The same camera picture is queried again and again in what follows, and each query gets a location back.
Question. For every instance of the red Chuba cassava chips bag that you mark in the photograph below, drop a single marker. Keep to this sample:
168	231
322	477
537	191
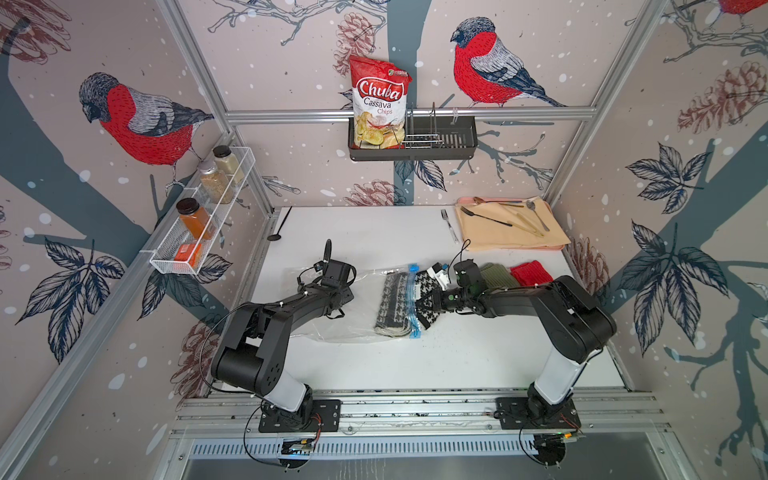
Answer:
379	97

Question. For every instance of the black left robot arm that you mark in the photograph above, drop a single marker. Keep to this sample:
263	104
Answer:
251	354

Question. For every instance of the green knitted cloth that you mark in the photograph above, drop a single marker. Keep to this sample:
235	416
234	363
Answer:
497	276

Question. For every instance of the pink tray under placemat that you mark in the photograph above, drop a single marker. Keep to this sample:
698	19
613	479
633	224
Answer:
469	201

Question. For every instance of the tan spice jar middle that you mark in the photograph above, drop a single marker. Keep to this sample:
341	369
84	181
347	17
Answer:
219	187

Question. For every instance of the orange spice jar black lid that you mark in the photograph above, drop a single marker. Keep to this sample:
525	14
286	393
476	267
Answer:
195	218

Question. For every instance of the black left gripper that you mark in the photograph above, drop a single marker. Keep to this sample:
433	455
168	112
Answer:
348	294

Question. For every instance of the black ladle at table edge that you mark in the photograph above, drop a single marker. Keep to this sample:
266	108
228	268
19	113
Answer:
277	235

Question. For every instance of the houndstooth black white scarf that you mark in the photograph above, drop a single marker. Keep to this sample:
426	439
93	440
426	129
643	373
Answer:
406	306

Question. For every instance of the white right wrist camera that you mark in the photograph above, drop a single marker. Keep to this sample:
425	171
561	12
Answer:
440	274

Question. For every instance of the clear acrylic wall shelf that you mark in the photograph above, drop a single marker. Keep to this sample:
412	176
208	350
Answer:
162	257

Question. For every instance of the small orange box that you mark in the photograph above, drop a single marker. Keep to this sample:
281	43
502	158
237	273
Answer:
189	254

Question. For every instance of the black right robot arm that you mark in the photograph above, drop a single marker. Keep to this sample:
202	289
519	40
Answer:
576	325

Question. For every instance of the copper spoon on placemat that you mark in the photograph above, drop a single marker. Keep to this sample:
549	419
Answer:
503	202

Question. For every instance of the gold utensil on placemat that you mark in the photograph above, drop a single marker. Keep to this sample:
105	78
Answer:
530	227

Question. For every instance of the black wall basket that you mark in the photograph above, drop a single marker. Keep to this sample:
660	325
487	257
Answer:
439	138

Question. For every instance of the beige placemat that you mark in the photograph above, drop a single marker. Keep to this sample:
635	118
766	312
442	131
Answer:
487	235

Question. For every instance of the yellow spice jar black lid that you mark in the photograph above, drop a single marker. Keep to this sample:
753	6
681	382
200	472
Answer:
228	163

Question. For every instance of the red knitted cloth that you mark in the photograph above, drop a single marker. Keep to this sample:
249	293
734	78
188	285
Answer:
530	274

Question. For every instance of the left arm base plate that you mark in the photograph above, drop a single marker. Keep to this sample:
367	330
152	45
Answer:
318	415

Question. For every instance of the silver spoon on placemat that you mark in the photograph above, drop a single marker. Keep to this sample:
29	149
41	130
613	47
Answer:
531	205

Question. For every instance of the silver fork on table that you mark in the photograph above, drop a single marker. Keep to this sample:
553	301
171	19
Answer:
445	217

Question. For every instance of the clear vacuum bag blue zipper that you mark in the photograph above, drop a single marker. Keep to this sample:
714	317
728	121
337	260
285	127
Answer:
356	323

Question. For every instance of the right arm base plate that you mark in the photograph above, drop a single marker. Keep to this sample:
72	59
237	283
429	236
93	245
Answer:
516	412

